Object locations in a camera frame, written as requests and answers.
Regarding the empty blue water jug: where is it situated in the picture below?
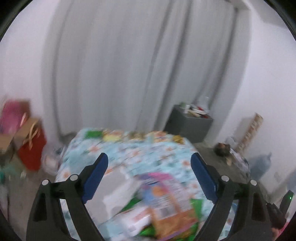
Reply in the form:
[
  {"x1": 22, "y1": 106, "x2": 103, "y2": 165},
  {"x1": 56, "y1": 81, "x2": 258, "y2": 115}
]
[{"x1": 248, "y1": 153, "x2": 272, "y2": 181}]

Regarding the green snack wrapper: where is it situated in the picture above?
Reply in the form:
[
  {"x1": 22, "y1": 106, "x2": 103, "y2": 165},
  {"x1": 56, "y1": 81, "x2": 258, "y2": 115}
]
[{"x1": 119, "y1": 197, "x2": 203, "y2": 240}]

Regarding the red gift bag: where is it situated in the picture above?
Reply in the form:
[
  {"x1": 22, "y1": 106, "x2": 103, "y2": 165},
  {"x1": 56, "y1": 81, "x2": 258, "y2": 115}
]
[{"x1": 14, "y1": 118, "x2": 47, "y2": 171}]

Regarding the dark brown box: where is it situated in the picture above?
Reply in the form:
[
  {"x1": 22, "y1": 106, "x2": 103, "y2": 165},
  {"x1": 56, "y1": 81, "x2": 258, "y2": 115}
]
[{"x1": 214, "y1": 143, "x2": 231, "y2": 157}]

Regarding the pink snack package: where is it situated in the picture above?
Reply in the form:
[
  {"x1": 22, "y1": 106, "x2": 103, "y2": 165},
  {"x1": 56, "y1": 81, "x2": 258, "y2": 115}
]
[{"x1": 137, "y1": 172, "x2": 198, "y2": 240}]

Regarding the grey storage cabinet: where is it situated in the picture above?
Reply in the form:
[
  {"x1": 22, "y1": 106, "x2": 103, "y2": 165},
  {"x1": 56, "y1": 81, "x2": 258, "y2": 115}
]
[{"x1": 164, "y1": 105, "x2": 213, "y2": 144}]

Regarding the floral blue tablecloth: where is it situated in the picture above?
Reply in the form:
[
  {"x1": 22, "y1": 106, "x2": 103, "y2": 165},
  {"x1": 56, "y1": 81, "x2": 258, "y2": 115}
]
[{"x1": 55, "y1": 128, "x2": 213, "y2": 240}]

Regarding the white curtain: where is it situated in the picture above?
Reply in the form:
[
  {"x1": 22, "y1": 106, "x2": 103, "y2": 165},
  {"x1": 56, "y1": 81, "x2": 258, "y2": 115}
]
[{"x1": 42, "y1": 1, "x2": 250, "y2": 142}]

